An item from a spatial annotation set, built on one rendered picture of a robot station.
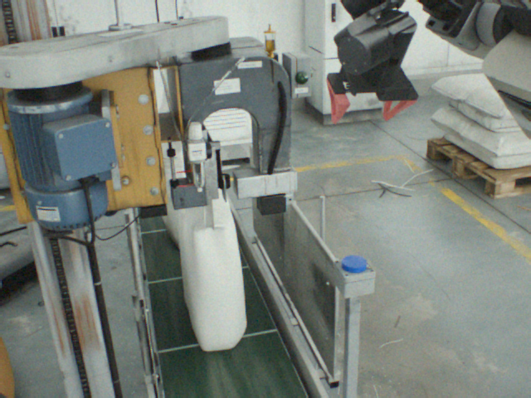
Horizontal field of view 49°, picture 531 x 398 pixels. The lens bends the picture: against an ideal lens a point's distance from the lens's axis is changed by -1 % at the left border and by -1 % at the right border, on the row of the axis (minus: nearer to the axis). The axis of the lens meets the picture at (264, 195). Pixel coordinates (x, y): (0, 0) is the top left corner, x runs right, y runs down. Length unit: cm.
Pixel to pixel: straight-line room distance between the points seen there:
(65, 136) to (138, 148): 32
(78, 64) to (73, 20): 293
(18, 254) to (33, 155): 201
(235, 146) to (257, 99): 301
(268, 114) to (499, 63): 56
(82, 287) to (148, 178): 35
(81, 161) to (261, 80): 46
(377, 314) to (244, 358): 99
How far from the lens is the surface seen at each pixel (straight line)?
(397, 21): 90
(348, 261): 143
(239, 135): 425
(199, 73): 127
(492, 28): 100
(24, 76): 105
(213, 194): 139
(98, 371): 166
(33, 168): 112
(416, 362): 249
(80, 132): 102
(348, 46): 85
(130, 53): 113
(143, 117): 129
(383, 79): 94
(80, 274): 150
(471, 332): 270
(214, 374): 184
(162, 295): 221
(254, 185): 137
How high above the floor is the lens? 159
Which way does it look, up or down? 24 degrees down
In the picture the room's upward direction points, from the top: 2 degrees counter-clockwise
